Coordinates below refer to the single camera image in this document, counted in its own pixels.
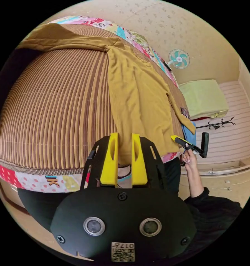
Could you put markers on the person's right hand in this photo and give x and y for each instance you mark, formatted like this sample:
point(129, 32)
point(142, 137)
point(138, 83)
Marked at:
point(190, 160)

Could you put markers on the yellow long sleeve shirt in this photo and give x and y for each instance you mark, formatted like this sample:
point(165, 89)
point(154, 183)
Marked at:
point(137, 99)

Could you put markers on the bed with striped woven mat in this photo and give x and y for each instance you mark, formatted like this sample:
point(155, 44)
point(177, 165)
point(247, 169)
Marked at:
point(58, 108)

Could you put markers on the black coat stand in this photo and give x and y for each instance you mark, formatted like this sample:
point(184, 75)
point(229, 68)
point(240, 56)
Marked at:
point(216, 124)

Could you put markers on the white fan with teal blades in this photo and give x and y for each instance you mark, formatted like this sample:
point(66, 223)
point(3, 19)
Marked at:
point(179, 58)

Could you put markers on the pile of clothes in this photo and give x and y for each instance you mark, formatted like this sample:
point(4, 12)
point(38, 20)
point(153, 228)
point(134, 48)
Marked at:
point(189, 131)

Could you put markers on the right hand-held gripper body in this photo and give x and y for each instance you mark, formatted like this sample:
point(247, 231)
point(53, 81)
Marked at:
point(196, 150)

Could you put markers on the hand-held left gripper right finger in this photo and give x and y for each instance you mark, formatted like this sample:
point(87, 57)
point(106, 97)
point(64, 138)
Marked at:
point(138, 164)

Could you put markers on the person's body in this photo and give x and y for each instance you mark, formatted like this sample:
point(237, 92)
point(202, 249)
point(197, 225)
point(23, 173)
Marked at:
point(212, 218)

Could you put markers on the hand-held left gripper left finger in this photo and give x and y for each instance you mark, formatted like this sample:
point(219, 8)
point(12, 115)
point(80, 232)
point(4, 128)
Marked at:
point(109, 160)

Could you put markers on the person's right forearm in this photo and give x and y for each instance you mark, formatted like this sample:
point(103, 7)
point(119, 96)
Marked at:
point(194, 180)

